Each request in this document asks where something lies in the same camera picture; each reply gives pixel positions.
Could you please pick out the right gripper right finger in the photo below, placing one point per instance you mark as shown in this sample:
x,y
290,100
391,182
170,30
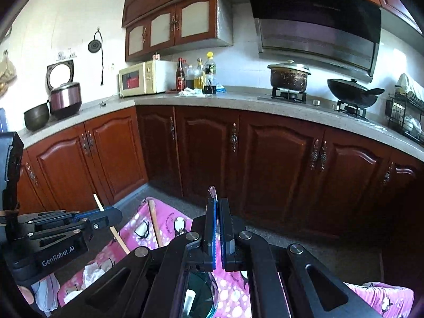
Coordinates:
x,y
228,247

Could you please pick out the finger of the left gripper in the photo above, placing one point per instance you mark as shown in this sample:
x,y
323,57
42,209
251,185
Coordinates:
x,y
56,216
90,221

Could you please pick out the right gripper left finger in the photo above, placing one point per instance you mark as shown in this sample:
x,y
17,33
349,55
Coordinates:
x,y
209,236

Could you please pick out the light bamboo chopstick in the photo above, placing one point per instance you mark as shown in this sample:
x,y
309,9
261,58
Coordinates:
x,y
112,227

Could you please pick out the metal spoon patterned handle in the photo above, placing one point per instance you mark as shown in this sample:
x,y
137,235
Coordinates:
x,y
213,196

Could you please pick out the lower wooden kitchen cabinets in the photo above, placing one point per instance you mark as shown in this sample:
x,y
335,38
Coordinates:
x,y
280,173

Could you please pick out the person's left hand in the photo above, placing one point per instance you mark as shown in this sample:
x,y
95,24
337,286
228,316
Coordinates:
x,y
27,294

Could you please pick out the brown wooden chopstick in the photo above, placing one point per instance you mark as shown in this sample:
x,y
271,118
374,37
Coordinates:
x,y
156,227

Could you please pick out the white tissue paper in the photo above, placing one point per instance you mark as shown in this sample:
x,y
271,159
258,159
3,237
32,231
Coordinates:
x,y
49,296

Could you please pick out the floral utensil holder cup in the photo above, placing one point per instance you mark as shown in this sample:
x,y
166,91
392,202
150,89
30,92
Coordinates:
x,y
206,288

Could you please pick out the white ceramic soup spoon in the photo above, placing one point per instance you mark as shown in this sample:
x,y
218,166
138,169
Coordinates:
x,y
188,302

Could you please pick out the dark inner cooker pot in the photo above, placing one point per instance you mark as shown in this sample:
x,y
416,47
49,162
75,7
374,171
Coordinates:
x,y
37,117

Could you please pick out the open rice cooker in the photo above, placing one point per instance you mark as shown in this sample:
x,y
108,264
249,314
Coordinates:
x,y
64,94

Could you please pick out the yellow cap oil bottle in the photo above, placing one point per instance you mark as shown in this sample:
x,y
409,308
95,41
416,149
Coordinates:
x,y
209,69

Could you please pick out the dark soy sauce bottle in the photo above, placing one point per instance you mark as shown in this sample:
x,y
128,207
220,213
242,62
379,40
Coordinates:
x,y
180,76

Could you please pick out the cream microwave oven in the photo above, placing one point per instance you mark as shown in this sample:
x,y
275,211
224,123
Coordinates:
x,y
147,78

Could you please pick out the gas stove burner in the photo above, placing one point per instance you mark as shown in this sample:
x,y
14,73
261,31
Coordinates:
x,y
290,96

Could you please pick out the grey stone countertop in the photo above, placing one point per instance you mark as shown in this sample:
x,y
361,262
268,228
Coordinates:
x,y
233,100

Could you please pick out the brown lidded stew pot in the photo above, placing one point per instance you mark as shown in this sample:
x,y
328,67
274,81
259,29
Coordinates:
x,y
289,75

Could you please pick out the black wok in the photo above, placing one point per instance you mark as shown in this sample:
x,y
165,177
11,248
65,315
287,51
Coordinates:
x,y
351,93

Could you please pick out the black dish drying rack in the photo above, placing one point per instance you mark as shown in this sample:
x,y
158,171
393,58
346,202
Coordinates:
x,y
404,108

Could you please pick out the black range hood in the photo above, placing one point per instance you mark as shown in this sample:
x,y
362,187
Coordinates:
x,y
338,35

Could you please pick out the black hanging cable plug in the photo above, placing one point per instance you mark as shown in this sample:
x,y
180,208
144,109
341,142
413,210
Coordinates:
x,y
96,45

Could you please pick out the upper wooden wall cabinet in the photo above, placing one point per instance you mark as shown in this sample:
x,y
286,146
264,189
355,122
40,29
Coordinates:
x,y
175,25

